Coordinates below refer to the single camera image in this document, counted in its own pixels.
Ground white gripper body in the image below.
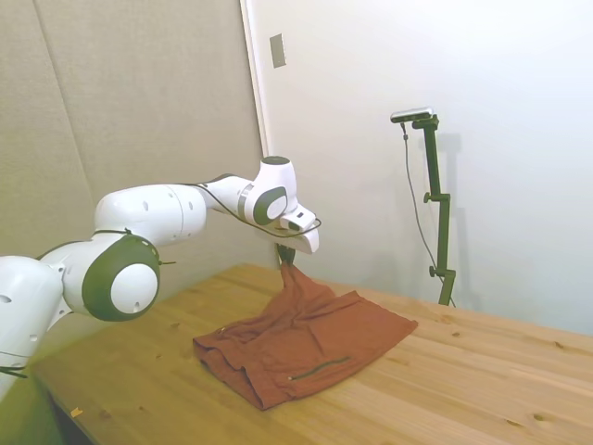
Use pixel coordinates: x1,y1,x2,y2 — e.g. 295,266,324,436
276,221,322,255

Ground rust orange shorts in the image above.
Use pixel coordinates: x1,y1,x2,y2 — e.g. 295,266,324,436
192,262,420,412

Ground white door trim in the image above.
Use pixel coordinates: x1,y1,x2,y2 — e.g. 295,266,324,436
239,0,289,273

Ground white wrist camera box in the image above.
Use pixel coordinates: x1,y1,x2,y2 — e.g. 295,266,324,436
279,208,318,232

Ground dark green camera stand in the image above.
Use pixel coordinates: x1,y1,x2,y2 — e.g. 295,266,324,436
410,115,458,307

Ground grey camera on stand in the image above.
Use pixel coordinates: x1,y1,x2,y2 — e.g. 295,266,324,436
390,105,436,124

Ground grey wall plate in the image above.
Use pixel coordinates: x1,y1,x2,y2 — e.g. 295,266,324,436
269,32,287,70

